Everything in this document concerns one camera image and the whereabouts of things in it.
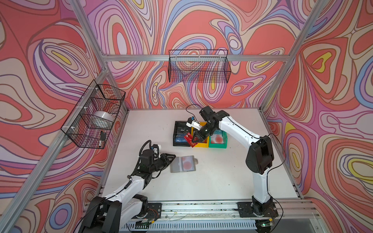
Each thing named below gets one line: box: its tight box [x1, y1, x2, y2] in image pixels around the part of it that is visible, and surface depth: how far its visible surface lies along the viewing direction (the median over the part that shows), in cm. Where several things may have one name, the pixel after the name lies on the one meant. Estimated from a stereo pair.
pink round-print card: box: [181, 155, 195, 172], surface depth 91 cm
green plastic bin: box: [208, 129, 228, 149], surface depth 100 cm
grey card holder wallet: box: [169, 155, 199, 173], surface depth 91 cm
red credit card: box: [184, 132, 199, 148], surface depth 85 cm
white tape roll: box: [93, 110, 115, 123], surface depth 73 cm
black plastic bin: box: [172, 120, 192, 147], surface depth 103 cm
